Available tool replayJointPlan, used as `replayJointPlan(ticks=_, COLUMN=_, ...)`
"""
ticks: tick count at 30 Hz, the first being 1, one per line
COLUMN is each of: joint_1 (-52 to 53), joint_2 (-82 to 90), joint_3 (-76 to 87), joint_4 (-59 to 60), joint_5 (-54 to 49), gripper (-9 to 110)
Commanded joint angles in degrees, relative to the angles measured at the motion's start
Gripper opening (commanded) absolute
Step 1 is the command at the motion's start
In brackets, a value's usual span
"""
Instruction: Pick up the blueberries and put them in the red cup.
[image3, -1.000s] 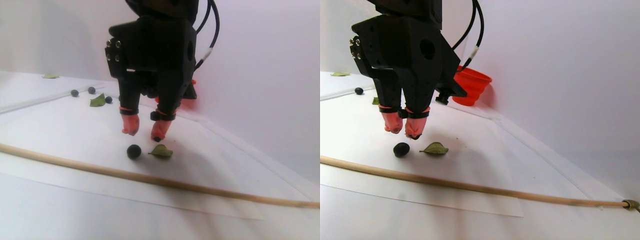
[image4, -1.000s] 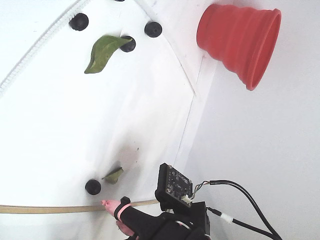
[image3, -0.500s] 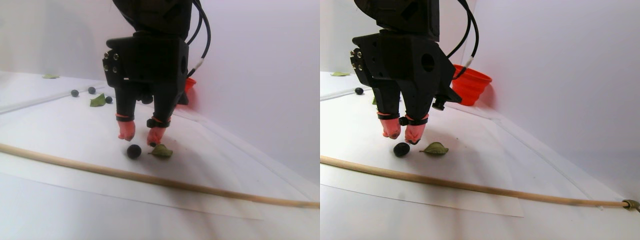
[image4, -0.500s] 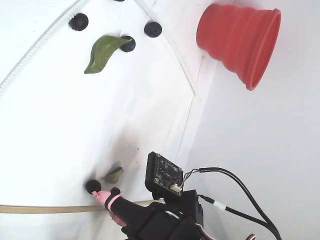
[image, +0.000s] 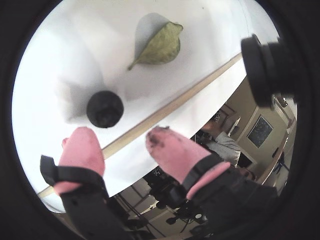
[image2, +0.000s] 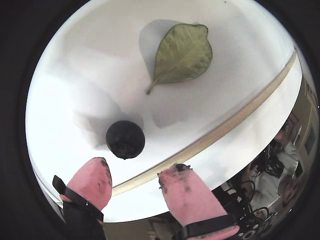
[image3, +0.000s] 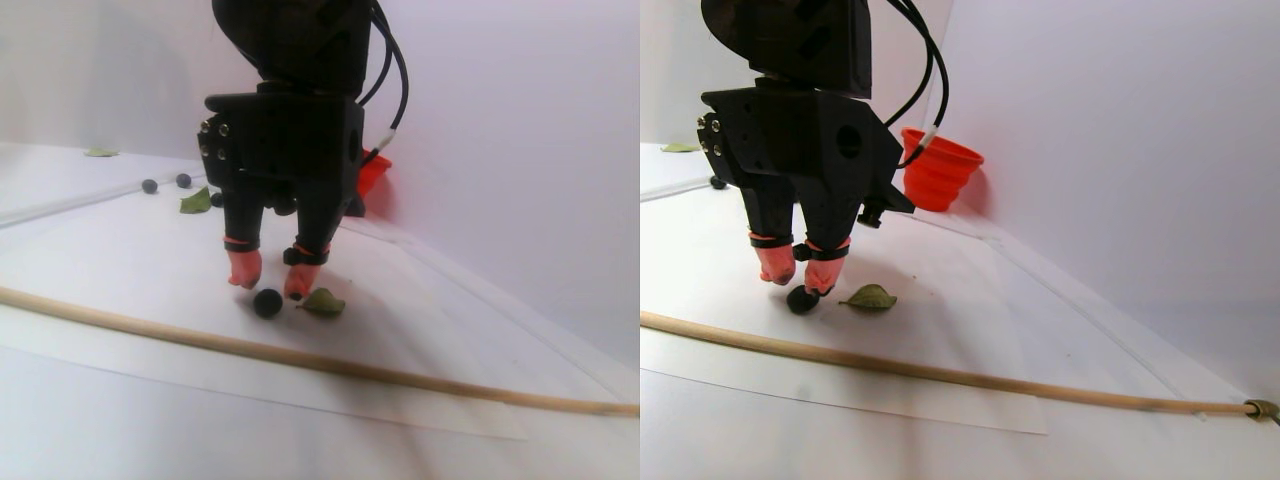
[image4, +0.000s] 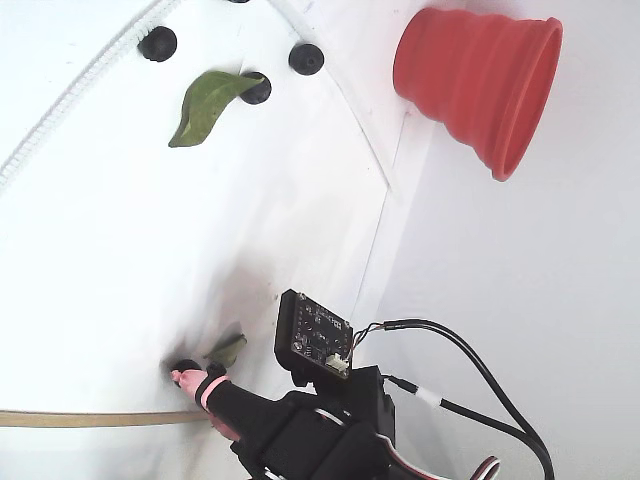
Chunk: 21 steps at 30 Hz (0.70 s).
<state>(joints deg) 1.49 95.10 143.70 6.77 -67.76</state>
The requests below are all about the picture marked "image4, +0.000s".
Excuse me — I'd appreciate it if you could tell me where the pink-covered gripper finger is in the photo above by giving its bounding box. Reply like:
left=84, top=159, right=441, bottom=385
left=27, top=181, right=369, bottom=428
left=207, top=410, right=242, bottom=444
left=171, top=363, right=301, bottom=444

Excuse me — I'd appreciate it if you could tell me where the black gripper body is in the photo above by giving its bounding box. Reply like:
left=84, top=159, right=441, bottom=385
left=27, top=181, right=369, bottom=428
left=232, top=387, right=392, bottom=480

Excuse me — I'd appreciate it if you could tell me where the red collapsible silicone cup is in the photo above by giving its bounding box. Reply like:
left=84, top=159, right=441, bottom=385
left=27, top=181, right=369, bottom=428
left=392, top=6, right=565, bottom=182

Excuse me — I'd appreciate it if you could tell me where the curled green leaf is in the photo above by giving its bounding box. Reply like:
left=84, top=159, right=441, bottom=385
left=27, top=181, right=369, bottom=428
left=202, top=333, right=248, bottom=368

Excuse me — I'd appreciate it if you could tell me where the thin wooden dowel rod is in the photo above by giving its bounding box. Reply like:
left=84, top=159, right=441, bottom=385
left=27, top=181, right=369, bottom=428
left=0, top=408, right=211, bottom=429

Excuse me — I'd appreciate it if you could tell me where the white paper sheet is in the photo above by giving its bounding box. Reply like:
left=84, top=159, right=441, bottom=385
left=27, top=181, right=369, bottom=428
left=0, top=0, right=401, bottom=480

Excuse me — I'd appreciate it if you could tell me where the large green leaf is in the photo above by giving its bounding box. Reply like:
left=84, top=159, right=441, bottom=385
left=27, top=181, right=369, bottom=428
left=167, top=70, right=256, bottom=149

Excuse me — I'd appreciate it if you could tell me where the black camera module with mount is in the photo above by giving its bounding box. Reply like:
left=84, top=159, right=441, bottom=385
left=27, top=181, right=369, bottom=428
left=273, top=288, right=397, bottom=441

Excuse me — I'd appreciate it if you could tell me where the black cable with white tape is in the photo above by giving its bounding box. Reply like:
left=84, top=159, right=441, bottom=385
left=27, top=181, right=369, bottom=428
left=384, top=377, right=556, bottom=480

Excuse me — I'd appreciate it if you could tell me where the black camera cable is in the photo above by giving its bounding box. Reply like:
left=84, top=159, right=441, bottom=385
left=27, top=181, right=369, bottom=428
left=349, top=318, right=556, bottom=480

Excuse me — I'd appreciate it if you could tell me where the red white black servo wire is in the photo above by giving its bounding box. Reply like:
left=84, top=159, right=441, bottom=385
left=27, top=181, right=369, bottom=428
left=372, top=432, right=504, bottom=480

